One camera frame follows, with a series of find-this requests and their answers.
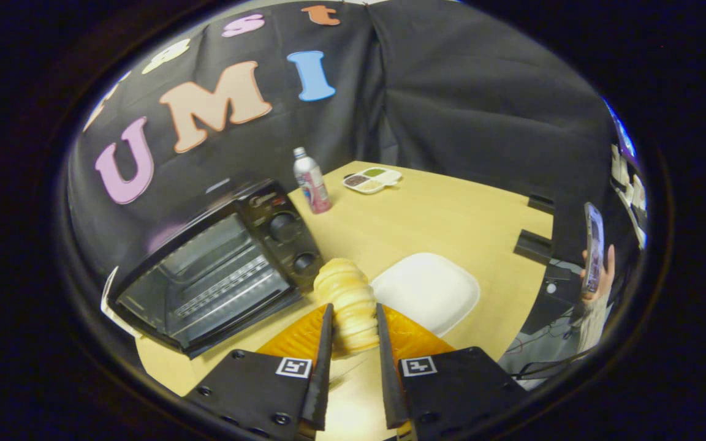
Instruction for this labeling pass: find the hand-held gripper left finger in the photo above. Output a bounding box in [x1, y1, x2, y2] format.
[183, 303, 334, 441]

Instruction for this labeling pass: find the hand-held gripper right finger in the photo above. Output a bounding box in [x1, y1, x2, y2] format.
[376, 303, 528, 441]

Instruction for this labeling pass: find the pale ridged bread roll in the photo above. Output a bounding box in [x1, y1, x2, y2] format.
[313, 258, 379, 359]

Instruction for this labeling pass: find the black toaster oven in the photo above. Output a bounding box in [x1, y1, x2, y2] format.
[108, 179, 324, 360]

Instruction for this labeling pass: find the white pop-up toaster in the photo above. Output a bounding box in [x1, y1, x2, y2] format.
[101, 266, 139, 337]

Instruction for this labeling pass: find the white square plate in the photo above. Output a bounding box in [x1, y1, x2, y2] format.
[370, 252, 481, 337]

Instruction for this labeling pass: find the drink bottle with pink label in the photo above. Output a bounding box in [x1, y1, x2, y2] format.
[293, 147, 333, 214]

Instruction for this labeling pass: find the white divided condiment tray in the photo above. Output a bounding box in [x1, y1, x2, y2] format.
[343, 167, 403, 195]

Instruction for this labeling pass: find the smartphone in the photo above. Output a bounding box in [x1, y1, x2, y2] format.
[583, 202, 605, 295]

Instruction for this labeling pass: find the black backdrop cloth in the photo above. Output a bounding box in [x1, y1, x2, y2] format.
[68, 0, 614, 288]

